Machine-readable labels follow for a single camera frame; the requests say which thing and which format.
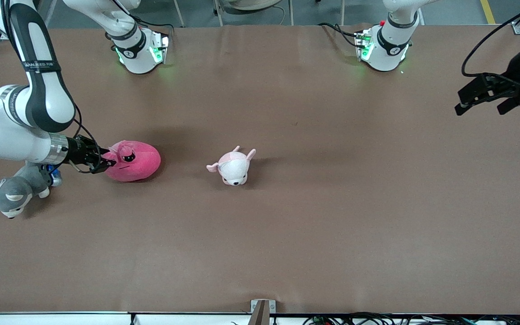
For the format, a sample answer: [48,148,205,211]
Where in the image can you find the white table edge rail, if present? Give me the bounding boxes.
[0,311,520,325]

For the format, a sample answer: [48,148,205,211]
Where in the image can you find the black base power cable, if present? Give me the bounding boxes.
[318,22,361,49]
[127,11,177,37]

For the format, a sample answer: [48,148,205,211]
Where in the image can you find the metal table edge bracket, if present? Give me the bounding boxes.
[250,299,276,325]

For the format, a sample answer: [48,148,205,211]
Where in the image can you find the magenta round plush toy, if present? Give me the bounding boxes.
[102,140,162,182]

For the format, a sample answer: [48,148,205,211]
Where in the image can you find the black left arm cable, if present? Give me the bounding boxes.
[461,0,520,86]

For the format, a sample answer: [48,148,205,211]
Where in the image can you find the pale pink plush animal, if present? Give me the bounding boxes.
[206,145,257,186]

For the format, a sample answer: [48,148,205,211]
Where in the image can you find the brown table cover sheet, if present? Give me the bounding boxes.
[0,25,520,315]

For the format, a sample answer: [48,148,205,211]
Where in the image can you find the beige round seat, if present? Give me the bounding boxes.
[221,0,284,12]

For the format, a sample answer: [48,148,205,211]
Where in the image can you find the grey white husky plush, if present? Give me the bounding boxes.
[0,162,53,219]

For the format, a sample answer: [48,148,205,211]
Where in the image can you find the black cable bundle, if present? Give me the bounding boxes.
[303,311,520,325]

